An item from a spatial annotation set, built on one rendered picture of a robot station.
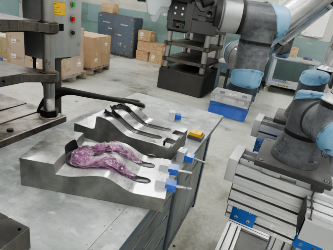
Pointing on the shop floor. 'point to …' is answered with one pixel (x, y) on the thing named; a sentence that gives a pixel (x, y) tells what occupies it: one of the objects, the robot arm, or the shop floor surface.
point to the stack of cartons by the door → (149, 48)
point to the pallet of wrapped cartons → (76, 62)
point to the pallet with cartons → (96, 52)
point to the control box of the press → (74, 44)
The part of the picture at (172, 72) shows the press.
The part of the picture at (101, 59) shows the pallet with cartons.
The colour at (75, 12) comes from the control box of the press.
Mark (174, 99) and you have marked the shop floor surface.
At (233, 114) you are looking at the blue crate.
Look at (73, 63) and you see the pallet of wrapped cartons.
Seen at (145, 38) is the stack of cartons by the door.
